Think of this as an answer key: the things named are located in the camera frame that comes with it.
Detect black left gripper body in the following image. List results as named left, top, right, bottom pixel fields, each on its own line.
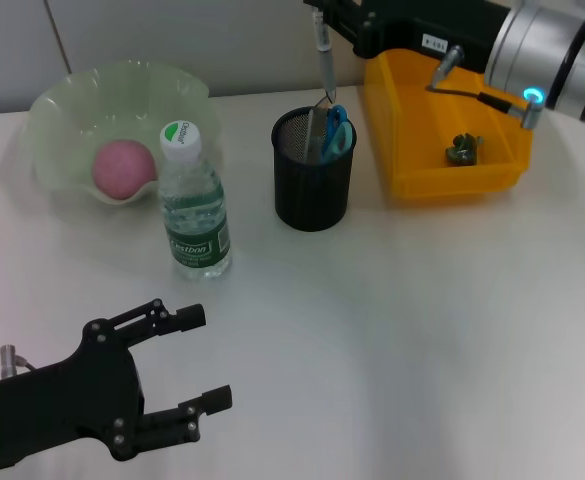
left=0, top=317, right=147, bottom=474

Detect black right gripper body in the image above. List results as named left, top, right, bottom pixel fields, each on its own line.
left=353, top=0, right=514, bottom=75

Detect silver ballpoint pen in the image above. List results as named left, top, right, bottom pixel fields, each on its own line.
left=311, top=7, right=339, bottom=106

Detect clear water bottle green label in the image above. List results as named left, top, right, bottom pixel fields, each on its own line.
left=157, top=121, right=233, bottom=281

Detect blue scissors with sheath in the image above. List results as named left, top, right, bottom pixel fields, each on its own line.
left=319, top=103, right=354, bottom=165

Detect clear plastic ruler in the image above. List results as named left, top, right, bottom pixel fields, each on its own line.
left=305, top=107, right=331, bottom=165

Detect pink peach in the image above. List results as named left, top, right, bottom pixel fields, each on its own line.
left=91, top=139, right=157, bottom=201

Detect black mesh pen holder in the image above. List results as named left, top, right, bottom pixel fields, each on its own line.
left=270, top=105, right=357, bottom=232

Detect yellow plastic bin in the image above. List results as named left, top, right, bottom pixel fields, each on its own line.
left=361, top=47, right=536, bottom=202

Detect pale green wavy glass bowl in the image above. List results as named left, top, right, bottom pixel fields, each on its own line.
left=24, top=58, right=223, bottom=206

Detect left arm cable with connector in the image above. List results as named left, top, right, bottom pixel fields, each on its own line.
left=0, top=343, right=41, bottom=380

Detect arm cable with connector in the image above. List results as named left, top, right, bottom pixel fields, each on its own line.
left=425, top=44, right=546, bottom=129
left=0, top=343, right=41, bottom=380

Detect right arm cable with connector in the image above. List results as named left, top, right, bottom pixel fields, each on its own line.
left=425, top=44, right=546, bottom=129

